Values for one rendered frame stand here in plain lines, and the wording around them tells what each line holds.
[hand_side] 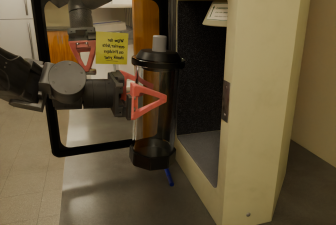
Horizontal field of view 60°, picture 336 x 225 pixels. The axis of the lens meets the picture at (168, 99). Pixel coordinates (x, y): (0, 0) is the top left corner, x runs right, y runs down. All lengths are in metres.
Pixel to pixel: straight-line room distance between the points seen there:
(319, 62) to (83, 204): 0.74
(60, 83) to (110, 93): 0.11
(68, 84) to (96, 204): 0.31
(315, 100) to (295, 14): 0.49
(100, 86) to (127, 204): 0.27
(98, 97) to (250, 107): 0.27
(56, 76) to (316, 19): 0.74
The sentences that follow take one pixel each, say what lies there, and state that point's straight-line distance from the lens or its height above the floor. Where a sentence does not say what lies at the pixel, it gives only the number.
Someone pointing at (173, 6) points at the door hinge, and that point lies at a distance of 0.75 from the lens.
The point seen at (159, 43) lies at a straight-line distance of 0.57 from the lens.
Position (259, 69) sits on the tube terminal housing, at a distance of 0.50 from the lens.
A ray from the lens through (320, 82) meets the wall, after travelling 0.95.
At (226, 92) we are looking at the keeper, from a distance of 0.49.
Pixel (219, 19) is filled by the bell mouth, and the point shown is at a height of 1.33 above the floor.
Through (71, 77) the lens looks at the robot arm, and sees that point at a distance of 0.48.
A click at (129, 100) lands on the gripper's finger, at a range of 0.52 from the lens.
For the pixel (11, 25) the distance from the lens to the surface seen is 5.40.
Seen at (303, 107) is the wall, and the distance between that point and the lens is 1.01.
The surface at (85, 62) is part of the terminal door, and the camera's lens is 0.71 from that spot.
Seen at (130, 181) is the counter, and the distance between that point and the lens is 0.75.
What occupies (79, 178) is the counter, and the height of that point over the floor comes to 0.94.
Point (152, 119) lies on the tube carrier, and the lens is 0.57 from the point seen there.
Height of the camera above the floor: 1.35
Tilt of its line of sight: 18 degrees down
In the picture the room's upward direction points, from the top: straight up
